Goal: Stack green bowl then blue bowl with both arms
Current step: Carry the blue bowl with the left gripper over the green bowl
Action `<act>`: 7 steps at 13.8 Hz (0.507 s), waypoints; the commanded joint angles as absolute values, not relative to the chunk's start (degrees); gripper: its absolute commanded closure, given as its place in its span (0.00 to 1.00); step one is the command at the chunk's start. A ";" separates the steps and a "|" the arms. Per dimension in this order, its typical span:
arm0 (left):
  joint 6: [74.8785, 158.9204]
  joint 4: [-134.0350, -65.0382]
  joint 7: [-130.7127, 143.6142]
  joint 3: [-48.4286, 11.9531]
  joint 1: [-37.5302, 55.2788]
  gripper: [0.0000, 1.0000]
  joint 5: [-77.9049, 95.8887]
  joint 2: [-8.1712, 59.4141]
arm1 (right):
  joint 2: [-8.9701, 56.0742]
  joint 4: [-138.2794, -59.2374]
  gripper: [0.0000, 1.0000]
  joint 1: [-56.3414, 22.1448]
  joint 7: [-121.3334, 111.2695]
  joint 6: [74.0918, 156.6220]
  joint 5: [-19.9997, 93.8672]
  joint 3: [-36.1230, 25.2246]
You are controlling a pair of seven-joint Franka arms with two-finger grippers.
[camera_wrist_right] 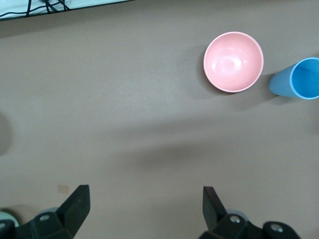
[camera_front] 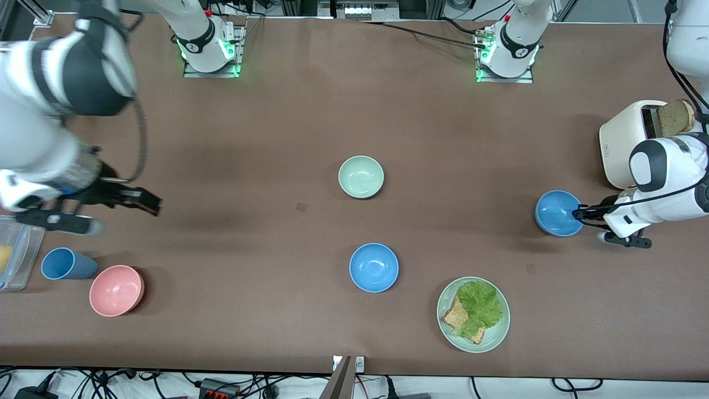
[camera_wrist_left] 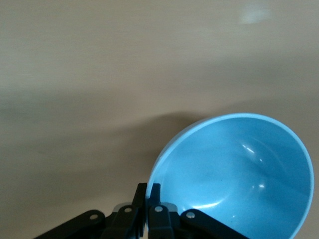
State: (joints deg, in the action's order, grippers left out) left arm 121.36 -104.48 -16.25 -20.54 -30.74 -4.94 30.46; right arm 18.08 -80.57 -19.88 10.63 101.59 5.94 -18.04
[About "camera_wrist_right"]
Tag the blue ribbed cup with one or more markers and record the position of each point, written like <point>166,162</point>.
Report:
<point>305,77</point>

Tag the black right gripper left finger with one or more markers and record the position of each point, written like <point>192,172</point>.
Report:
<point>73,211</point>

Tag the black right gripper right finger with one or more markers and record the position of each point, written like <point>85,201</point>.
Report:
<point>214,214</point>

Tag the pale green bowl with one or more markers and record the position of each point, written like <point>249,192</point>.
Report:
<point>7,215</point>

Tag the pink bowl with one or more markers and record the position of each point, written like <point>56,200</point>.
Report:
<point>233,62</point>

